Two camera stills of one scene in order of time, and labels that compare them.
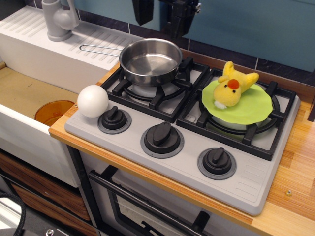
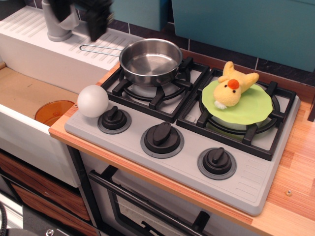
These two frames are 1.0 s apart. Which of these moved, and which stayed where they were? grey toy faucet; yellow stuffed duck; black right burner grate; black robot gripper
Moved: black robot gripper
Stayed: black right burner grate; grey toy faucet; yellow stuffed duck
